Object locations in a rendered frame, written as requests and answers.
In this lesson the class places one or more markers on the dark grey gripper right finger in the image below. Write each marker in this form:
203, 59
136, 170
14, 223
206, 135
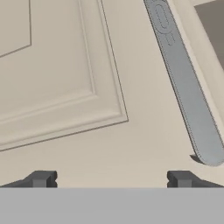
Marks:
182, 178

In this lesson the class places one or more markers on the cream panelled cabinet door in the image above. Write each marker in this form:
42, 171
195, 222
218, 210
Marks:
96, 87

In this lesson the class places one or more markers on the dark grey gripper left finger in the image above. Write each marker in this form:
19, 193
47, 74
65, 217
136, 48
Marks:
40, 178

